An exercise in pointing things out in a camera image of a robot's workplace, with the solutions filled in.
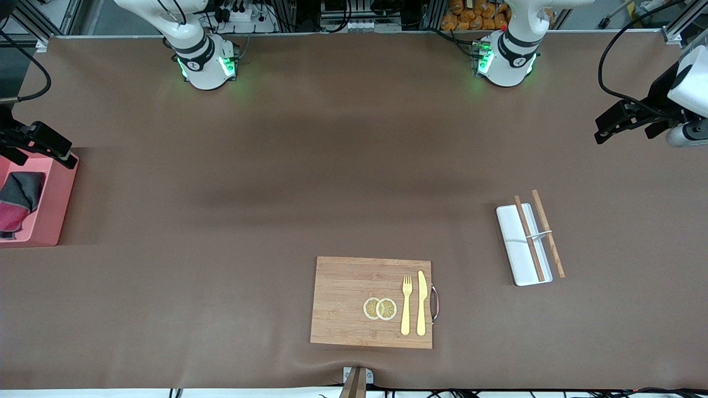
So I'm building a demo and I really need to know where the grey electronics box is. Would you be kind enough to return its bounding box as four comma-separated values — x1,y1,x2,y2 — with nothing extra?
320,0,404,33

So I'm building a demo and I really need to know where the grey bracket with brown post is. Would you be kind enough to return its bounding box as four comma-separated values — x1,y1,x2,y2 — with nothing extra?
339,366,374,398

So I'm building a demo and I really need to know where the white rectangular tray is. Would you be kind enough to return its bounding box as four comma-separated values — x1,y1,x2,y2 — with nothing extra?
496,203,554,287

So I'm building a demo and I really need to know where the wooden cutting board with handle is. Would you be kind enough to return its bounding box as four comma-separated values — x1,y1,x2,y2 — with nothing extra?
310,256,440,350

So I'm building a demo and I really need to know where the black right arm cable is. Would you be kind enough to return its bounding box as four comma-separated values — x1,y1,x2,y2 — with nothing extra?
0,30,52,104

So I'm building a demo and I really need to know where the yellow fork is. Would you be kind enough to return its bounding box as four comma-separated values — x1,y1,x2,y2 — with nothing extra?
400,275,414,336

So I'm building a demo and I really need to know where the pink plastic box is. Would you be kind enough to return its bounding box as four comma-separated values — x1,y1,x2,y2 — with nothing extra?
0,149,80,248

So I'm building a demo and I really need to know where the aluminium frame profile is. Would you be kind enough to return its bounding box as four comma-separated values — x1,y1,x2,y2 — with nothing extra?
661,0,708,45
36,0,84,53

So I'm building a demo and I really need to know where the white power strip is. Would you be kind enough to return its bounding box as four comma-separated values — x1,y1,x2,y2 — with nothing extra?
218,6,277,34

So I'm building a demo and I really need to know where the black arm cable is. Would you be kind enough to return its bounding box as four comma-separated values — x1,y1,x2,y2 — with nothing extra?
597,0,689,119
0,30,52,104

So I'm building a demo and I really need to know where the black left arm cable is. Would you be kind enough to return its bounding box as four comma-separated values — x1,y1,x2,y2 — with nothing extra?
597,0,689,119

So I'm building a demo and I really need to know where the yellow knife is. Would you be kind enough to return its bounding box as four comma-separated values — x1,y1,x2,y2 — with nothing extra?
416,270,428,337

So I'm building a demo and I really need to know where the orange round items heap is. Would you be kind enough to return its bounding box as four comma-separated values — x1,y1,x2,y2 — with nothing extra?
441,0,555,32

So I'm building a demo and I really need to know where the grey and pink cloth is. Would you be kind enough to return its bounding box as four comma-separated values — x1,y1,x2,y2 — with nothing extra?
0,171,46,233

